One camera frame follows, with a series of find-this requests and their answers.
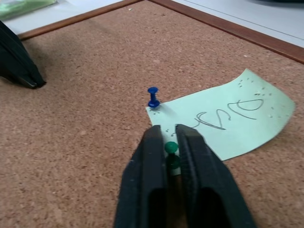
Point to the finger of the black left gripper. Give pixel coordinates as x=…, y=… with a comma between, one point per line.
x=16, y=64

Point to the green sticky note with writing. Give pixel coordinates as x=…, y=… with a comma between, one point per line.
x=228, y=133

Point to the wood-framed cork board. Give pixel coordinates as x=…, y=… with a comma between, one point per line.
x=95, y=95

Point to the blue pushpin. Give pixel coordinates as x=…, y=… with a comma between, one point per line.
x=153, y=97

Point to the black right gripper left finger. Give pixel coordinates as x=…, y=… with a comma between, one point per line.
x=140, y=180

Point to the green object at corner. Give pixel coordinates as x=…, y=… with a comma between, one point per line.
x=21, y=6

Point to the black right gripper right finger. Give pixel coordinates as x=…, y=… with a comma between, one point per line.
x=209, y=180

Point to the green pushpin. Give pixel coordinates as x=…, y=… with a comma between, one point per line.
x=170, y=148

